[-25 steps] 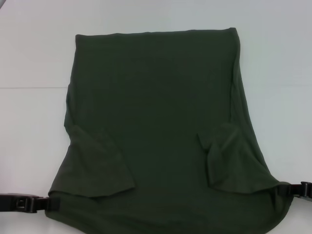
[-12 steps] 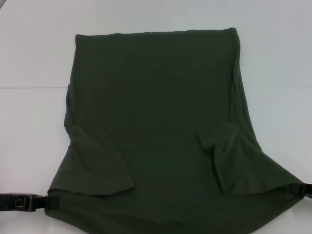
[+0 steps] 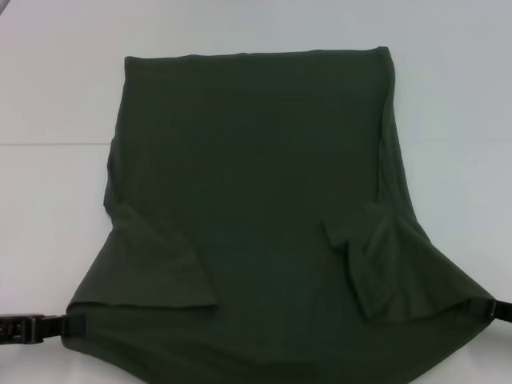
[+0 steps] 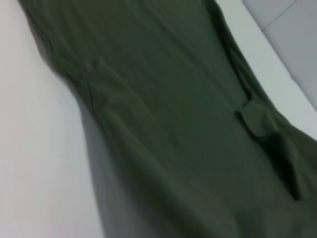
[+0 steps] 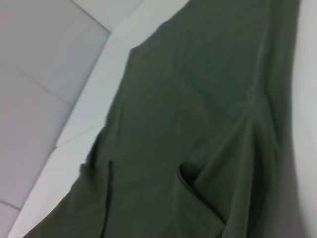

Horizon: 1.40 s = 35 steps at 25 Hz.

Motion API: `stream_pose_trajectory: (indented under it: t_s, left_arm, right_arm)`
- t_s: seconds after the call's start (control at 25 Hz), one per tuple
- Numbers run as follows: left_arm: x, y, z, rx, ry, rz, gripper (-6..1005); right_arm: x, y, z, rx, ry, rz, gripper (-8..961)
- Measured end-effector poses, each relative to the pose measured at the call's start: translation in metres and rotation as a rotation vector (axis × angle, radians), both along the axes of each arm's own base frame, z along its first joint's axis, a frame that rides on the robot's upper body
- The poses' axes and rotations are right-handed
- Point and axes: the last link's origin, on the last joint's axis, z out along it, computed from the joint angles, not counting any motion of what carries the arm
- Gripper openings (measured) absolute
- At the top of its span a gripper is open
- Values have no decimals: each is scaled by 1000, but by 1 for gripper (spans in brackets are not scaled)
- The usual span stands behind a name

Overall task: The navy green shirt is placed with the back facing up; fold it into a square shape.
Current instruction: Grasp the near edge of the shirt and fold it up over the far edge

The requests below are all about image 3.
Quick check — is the dark green shirt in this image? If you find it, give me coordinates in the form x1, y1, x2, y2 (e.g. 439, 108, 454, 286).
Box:
59, 46, 495, 384

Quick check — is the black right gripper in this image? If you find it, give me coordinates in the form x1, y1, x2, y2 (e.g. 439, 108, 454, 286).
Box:
468, 298, 512, 326

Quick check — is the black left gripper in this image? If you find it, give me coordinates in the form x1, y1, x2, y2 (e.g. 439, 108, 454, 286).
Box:
0, 314, 91, 345

